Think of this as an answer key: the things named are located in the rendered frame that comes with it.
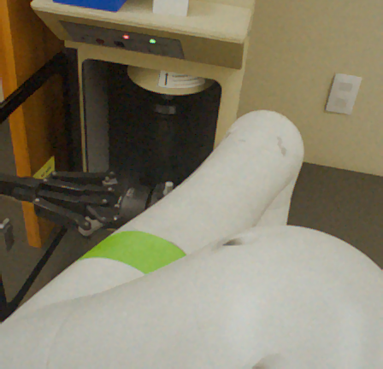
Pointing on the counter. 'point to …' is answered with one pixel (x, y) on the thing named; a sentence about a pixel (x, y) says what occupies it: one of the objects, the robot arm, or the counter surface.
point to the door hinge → (75, 106)
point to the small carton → (171, 0)
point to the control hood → (162, 25)
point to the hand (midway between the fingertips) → (17, 187)
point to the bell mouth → (167, 81)
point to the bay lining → (135, 117)
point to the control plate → (124, 39)
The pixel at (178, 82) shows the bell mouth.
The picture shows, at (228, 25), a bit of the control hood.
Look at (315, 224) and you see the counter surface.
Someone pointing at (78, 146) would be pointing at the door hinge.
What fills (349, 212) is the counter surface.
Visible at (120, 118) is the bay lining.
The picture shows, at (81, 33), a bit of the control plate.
